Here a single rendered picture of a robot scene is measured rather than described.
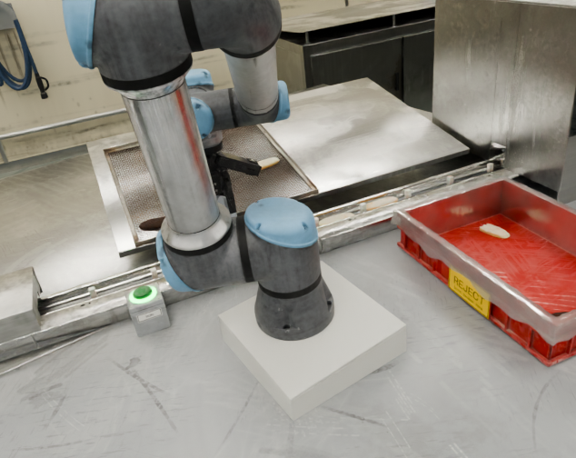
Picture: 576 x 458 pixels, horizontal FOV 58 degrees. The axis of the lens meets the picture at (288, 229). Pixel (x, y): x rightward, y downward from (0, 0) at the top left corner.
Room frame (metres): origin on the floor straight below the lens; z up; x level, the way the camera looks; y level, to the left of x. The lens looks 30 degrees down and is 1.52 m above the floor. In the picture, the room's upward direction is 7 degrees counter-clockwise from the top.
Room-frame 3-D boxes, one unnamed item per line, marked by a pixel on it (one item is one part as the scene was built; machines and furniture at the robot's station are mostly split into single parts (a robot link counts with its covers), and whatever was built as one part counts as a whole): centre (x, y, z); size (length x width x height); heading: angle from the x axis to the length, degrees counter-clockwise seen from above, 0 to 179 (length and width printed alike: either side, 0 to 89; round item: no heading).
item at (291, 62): (3.76, -0.93, 0.51); 1.93 x 1.05 x 1.02; 110
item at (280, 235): (0.78, 0.02, 1.05); 0.13 x 0.12 x 0.14; 91
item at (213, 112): (0.99, 0.13, 1.23); 0.11 x 0.11 x 0.08; 1
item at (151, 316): (0.90, 0.32, 0.84); 0.08 x 0.08 x 0.11; 20
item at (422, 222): (0.90, -0.48, 0.87); 0.49 x 0.34 x 0.10; 19
